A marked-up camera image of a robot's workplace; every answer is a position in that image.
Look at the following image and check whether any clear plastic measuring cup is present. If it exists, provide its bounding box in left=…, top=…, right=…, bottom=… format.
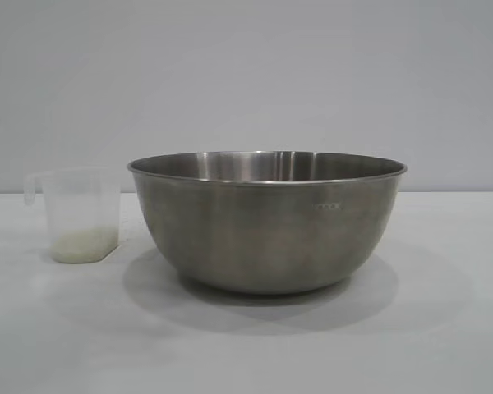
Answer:
left=23, top=166, right=121, bottom=263

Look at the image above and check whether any large stainless steel bowl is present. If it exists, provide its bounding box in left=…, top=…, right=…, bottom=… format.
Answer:
left=126, top=149, right=408, bottom=295

